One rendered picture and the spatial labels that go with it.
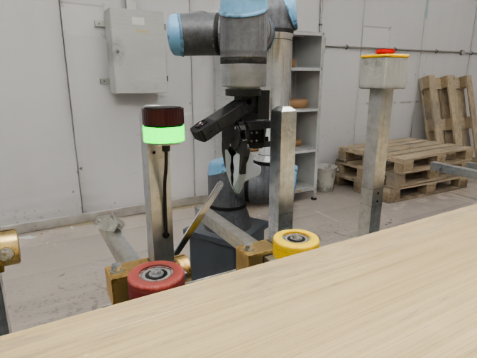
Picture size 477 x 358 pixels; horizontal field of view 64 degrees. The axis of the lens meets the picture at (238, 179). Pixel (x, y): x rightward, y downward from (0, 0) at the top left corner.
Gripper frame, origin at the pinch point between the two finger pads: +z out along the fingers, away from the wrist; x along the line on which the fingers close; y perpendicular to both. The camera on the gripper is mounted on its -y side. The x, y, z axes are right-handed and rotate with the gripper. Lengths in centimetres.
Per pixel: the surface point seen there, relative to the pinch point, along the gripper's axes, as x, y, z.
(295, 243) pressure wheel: -20.2, 0.5, 4.6
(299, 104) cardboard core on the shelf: 210, 184, 2
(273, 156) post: -7.6, 4.4, -7.5
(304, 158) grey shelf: 227, 208, 57
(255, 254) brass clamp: -10.5, -1.2, 10.4
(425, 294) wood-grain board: -40.2, 6.3, 5.3
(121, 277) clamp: -10.3, -26.2, 8.3
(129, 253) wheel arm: -0.7, -22.5, 9.2
